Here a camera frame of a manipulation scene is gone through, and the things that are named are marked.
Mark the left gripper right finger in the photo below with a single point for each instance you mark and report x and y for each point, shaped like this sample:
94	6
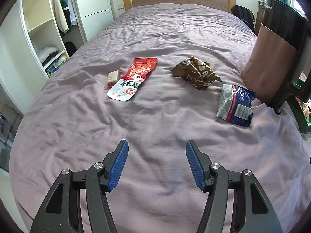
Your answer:
252	210

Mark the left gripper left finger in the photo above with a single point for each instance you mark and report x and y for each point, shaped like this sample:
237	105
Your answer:
60	210

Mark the blue silver snack bag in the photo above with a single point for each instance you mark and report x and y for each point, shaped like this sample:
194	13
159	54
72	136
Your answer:
235	105

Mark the red white spicy snack pouch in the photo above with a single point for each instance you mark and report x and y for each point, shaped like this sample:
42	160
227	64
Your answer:
128	85

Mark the clear red cracker packet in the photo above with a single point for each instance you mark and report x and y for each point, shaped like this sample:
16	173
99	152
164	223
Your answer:
113	77

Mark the brown patterned snack bag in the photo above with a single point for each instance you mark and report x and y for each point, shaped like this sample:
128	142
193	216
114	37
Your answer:
196	72

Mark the green metal tray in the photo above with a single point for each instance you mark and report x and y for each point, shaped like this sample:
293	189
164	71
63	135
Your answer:
301	111

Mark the purple bed sheet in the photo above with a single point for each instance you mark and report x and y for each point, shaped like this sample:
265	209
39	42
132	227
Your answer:
74	124

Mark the white open wardrobe shelf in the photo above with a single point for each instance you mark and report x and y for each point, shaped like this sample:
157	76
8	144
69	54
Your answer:
35	46

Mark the black backpack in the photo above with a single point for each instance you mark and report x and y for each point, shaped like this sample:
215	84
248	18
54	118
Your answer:
245	15

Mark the wooden nightstand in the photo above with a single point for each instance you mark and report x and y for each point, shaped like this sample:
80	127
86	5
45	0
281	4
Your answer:
259	16

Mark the cream hanging garment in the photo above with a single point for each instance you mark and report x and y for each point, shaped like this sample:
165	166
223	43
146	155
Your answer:
59	16

